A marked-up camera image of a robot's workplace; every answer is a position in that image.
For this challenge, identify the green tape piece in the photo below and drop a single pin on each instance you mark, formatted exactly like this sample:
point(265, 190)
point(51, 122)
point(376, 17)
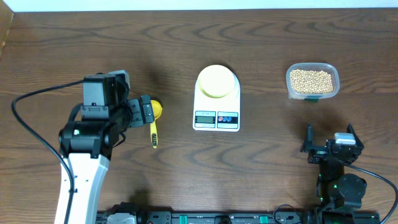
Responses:
point(314, 100)

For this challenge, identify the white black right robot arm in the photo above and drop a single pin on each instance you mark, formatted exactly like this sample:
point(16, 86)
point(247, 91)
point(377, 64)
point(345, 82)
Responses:
point(340, 193)

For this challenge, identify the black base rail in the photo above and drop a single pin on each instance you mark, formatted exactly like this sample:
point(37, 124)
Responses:
point(126, 213)

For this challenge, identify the soybeans pile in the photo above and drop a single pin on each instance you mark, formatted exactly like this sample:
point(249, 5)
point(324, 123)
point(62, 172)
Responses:
point(311, 82)

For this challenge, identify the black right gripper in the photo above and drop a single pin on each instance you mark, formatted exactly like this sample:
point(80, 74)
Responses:
point(318, 152)

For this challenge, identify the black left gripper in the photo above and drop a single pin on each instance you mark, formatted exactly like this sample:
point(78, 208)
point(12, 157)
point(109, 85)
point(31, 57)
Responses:
point(137, 118)

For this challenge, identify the clear plastic container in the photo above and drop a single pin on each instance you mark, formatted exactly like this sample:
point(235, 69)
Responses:
point(315, 67)

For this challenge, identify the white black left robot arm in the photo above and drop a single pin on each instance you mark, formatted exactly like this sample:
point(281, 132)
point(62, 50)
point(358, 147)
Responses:
point(94, 128)

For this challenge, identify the pale yellow bowl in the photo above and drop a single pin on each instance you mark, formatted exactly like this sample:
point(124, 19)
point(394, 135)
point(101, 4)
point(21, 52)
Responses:
point(216, 81)

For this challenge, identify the white digital kitchen scale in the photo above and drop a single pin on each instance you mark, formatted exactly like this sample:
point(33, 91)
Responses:
point(217, 114)

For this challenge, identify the yellow measuring scoop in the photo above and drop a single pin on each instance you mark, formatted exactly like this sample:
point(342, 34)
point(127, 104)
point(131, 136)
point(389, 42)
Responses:
point(157, 109)

